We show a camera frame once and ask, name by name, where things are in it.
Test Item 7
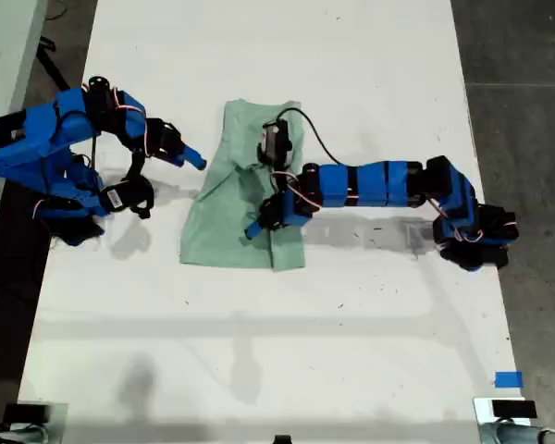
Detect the pale green t-shirt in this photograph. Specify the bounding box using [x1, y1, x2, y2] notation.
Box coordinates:
[179, 98, 308, 270]

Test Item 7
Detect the black tripod leg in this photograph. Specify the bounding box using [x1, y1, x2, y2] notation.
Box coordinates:
[35, 38, 71, 93]

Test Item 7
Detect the white side table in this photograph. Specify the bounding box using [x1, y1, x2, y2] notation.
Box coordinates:
[0, 0, 48, 274]

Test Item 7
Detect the shiny metal plate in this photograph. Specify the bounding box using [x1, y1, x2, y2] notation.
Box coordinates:
[472, 396, 546, 444]
[16, 401, 69, 444]

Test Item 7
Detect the square blue tape piece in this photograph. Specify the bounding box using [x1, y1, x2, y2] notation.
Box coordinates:
[494, 370, 524, 389]

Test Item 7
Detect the small black box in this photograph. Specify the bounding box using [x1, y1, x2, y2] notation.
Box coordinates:
[3, 402, 52, 424]
[491, 399, 538, 420]

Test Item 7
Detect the grey metal tube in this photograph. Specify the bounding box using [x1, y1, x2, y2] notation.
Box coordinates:
[480, 423, 555, 444]

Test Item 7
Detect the black camera stalk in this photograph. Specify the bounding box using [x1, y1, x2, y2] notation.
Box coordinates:
[123, 150, 147, 184]

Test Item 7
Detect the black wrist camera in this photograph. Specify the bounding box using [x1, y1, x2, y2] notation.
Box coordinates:
[257, 117, 293, 167]
[96, 174, 156, 219]

